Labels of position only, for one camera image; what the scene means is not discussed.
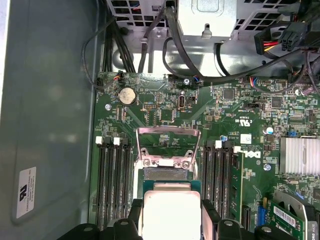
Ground white certification sticker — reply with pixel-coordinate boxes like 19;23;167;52
16;166;37;220

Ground black open PC case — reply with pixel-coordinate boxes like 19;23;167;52
0;0;320;240

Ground green RAM stick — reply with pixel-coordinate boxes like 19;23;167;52
229;152;245;222

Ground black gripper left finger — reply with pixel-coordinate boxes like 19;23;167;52
57;198;145;240

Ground metal socket cover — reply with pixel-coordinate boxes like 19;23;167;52
135;125;202;168

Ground black graphics card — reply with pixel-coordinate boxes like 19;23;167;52
268;189;320;240

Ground green motherboard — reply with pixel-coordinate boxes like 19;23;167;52
88;71;320;240

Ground round silver coin battery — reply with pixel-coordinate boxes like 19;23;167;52
117;87;138;107

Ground black expansion slot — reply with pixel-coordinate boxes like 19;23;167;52
241;205;252;233

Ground silver green CPU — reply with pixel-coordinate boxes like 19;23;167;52
138;179;203;240

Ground thin black cable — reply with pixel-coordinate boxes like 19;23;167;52
81;14;123;91

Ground silver finned heatsink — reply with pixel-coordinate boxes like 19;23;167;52
279;136;320;176

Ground thick black cable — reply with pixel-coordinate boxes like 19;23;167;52
163;6;308;83

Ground metal drive cage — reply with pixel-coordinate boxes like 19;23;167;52
104;0;320;78

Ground black connector coloured wires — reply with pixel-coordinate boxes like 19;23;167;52
253;23;283;56

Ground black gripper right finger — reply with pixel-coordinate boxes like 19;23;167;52
201;199;298;240

